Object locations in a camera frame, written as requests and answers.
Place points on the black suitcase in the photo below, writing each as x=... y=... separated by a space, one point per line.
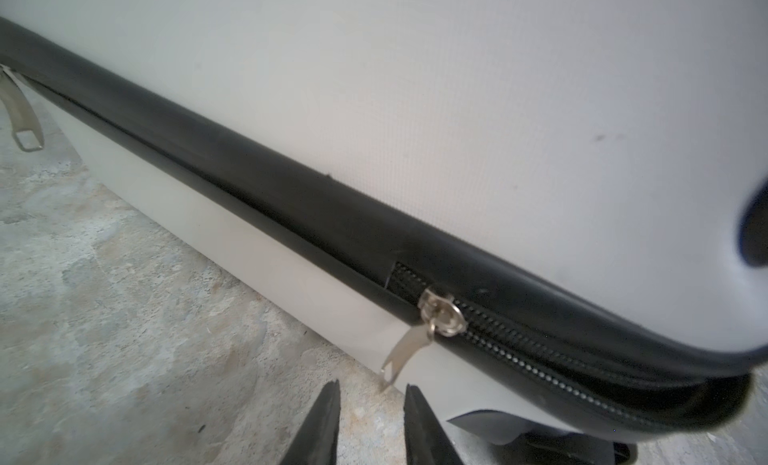
x=544 y=220

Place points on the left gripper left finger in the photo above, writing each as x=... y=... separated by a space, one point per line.
x=316 y=441

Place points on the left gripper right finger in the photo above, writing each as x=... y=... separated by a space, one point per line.
x=426 y=432

